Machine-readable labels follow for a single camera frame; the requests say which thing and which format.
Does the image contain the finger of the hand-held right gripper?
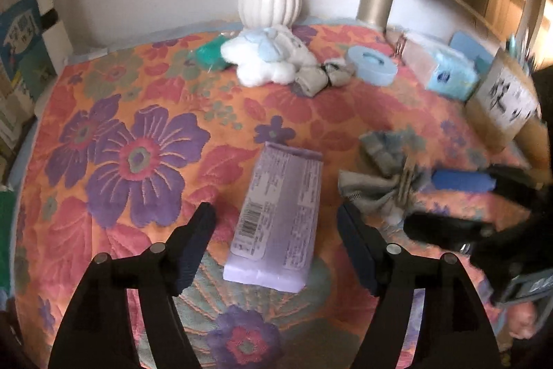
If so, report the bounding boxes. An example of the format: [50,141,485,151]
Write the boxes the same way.
[404,211,497,249]
[431,164,547,214]

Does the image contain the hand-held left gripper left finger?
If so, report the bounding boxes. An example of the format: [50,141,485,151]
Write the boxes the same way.
[47,202,217,369]

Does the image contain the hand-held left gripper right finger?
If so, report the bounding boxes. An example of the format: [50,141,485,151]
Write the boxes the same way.
[337,202,502,369]

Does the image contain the grey plaid hair bow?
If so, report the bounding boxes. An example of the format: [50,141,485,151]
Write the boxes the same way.
[338,166,432,225]

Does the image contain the purple snack packet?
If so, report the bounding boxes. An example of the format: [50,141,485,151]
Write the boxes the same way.
[222,141,325,293]

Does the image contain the person's right hand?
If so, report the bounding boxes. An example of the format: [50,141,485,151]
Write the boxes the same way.
[509,300,546,340]

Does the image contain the brown box with white label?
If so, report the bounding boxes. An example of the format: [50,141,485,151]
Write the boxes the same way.
[464,47,541,154]

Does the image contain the light blue tissue pack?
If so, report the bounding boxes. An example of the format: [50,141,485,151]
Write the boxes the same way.
[425,47,482,102]

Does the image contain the floral woven blanket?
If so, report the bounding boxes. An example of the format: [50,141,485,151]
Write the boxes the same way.
[11,23,532,369]

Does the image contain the pink tissue pack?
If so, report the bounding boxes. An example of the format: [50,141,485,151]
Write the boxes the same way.
[402,33,450,80]

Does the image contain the light blue card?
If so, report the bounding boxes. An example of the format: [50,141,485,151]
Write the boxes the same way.
[449,32,497,71]

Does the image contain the metal binder clips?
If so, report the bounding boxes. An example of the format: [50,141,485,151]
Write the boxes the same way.
[391,29,411,58]

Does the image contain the grey rolled sock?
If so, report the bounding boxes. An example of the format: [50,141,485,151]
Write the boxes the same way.
[324,60,356,86]
[294,65,329,97]

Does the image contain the green tissue packet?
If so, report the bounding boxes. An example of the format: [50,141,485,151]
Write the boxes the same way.
[0,187,18,292]

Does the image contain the teal green packet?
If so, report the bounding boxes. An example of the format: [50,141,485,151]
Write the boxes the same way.
[190,34,236,71]

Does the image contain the small white blue plush toy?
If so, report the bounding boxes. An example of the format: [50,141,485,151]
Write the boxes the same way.
[220,27,320,86]

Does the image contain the row of upright books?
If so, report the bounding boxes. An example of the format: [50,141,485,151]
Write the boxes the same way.
[0,75,37,179]

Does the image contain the white box with black band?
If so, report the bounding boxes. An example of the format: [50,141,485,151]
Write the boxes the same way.
[35,0,74,63]

